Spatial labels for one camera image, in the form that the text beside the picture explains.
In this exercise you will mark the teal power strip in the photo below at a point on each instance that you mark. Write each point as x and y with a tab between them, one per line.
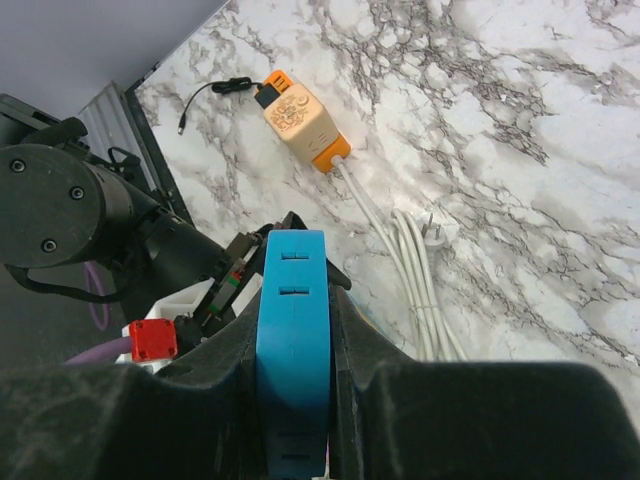
373	319

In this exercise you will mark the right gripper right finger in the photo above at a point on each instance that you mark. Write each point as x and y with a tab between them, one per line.
396	418

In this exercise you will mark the blue charger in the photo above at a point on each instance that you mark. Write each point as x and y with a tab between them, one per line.
293	380

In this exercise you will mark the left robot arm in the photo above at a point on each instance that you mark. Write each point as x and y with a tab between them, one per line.
62	205

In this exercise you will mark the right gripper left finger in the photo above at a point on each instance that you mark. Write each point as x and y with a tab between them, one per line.
194	419

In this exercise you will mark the orange power strip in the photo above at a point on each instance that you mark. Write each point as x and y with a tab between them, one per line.
272	87

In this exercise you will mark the aluminium frame rail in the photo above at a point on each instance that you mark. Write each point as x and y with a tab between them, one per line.
110	124

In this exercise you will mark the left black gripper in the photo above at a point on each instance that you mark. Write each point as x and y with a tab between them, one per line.
287	254

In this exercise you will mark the beige cube socket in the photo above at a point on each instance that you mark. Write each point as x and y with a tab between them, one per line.
302	122

